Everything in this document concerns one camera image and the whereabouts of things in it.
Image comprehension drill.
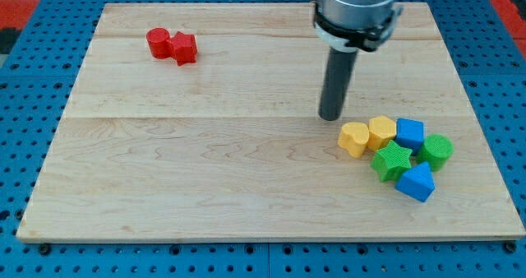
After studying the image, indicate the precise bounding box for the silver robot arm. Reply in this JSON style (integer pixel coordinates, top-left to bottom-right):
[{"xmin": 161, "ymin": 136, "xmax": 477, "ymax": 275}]
[{"xmin": 311, "ymin": 0, "xmax": 403, "ymax": 53}]

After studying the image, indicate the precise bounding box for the light wooden board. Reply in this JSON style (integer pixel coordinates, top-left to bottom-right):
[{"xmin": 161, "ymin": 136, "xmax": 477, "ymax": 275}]
[{"xmin": 16, "ymin": 2, "xmax": 525, "ymax": 243}]

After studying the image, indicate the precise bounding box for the yellow heart block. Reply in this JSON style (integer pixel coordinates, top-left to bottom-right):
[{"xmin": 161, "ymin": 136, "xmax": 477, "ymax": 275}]
[{"xmin": 337, "ymin": 122, "xmax": 370, "ymax": 158}]

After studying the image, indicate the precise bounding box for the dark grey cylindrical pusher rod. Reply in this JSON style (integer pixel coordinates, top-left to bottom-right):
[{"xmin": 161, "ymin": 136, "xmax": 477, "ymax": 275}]
[{"xmin": 318, "ymin": 48, "xmax": 358, "ymax": 121}]

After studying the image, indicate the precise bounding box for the red star block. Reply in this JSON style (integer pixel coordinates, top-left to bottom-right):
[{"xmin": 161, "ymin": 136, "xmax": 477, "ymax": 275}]
[{"xmin": 167, "ymin": 31, "xmax": 197, "ymax": 66}]

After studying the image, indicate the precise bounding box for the yellow hexagon block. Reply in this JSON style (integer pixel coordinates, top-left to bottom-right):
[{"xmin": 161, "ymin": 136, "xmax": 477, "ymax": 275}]
[{"xmin": 367, "ymin": 115, "xmax": 397, "ymax": 151}]

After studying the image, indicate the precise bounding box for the green star block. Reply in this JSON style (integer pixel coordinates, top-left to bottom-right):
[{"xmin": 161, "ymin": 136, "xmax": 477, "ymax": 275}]
[{"xmin": 371, "ymin": 141, "xmax": 413, "ymax": 182}]

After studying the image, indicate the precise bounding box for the red cylinder block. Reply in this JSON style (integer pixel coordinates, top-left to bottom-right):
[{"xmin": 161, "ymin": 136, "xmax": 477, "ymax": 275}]
[{"xmin": 145, "ymin": 27, "xmax": 170, "ymax": 59}]

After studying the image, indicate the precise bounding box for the blue cube block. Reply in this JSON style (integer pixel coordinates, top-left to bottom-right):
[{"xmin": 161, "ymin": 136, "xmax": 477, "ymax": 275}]
[{"xmin": 394, "ymin": 118, "xmax": 425, "ymax": 156}]

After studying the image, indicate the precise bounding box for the blue triangle block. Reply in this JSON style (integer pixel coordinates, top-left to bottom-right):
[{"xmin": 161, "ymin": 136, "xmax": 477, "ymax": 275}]
[{"xmin": 395, "ymin": 162, "xmax": 436, "ymax": 202}]

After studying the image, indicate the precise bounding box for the green cylinder block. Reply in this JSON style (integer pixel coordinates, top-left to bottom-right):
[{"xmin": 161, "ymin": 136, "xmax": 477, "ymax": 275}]
[{"xmin": 416, "ymin": 134, "xmax": 454, "ymax": 172}]

